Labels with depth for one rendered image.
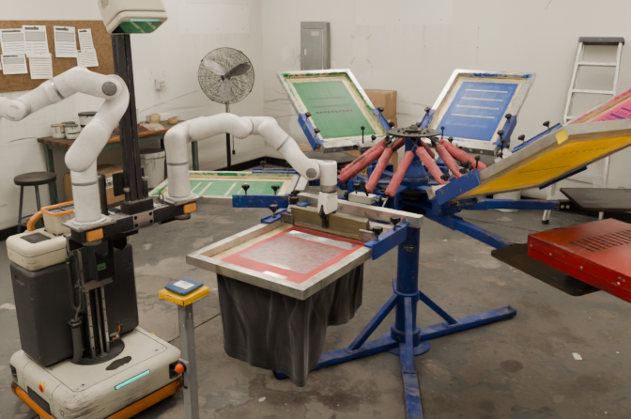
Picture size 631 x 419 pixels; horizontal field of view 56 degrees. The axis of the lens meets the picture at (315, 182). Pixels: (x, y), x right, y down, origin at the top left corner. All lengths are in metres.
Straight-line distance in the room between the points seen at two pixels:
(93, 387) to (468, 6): 5.20
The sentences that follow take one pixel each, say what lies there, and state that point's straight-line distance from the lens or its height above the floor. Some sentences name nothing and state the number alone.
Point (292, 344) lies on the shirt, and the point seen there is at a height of 0.69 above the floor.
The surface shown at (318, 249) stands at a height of 0.95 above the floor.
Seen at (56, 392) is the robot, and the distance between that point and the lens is 3.11.
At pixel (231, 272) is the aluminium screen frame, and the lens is 2.30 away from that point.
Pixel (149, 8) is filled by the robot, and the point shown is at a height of 1.94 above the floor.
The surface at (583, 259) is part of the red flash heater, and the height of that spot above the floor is 1.10.
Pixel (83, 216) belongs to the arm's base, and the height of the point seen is 1.17.
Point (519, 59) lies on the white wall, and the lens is 6.53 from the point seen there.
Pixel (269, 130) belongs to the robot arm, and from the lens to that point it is 2.56.
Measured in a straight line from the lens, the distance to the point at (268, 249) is 2.56.
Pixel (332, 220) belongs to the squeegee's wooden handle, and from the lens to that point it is 2.66.
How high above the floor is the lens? 1.88
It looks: 15 degrees down
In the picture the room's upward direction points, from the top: straight up
